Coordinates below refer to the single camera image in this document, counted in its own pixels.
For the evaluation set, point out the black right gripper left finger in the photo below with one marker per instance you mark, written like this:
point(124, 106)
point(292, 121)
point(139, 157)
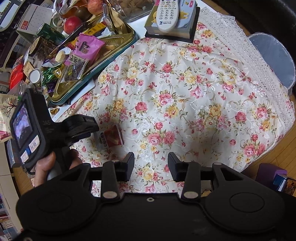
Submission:
point(114, 172)

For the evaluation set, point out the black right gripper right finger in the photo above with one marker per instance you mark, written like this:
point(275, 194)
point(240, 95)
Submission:
point(187, 172)

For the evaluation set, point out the red white hawthorn snack packet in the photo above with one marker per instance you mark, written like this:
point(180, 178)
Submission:
point(109, 138)

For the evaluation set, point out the person's left hand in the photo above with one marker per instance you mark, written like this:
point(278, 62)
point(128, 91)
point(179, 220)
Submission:
point(44, 165)

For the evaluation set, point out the white board under tray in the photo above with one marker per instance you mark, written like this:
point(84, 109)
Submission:
point(72, 100)

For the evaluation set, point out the brown paper snack bag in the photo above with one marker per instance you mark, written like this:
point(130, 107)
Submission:
point(8, 104)

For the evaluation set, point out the white jar lid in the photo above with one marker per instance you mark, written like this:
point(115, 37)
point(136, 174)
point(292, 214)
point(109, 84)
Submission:
point(35, 76)

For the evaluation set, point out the clear packet of nuts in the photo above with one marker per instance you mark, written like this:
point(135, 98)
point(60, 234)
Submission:
point(75, 69)

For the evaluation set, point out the floral tablecloth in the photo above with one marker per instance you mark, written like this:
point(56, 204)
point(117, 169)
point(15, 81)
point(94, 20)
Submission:
point(212, 100)

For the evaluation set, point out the gold tin tray with sweets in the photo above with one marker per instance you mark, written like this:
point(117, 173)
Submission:
point(113, 47)

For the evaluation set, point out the pink snack packet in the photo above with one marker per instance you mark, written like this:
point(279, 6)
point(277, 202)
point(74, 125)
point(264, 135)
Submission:
point(86, 48)

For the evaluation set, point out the red apple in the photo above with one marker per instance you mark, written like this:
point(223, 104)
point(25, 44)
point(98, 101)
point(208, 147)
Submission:
point(95, 7)
point(71, 24)

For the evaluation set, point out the desk calendar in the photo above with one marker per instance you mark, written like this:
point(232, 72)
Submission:
point(31, 20)

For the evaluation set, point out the clear glass cookie jar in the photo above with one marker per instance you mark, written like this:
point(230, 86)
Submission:
point(131, 10)

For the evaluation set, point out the notepad box with cartoon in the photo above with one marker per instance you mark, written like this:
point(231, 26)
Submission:
point(185, 28)

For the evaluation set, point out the white remote control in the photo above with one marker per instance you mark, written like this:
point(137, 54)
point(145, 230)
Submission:
point(167, 15)

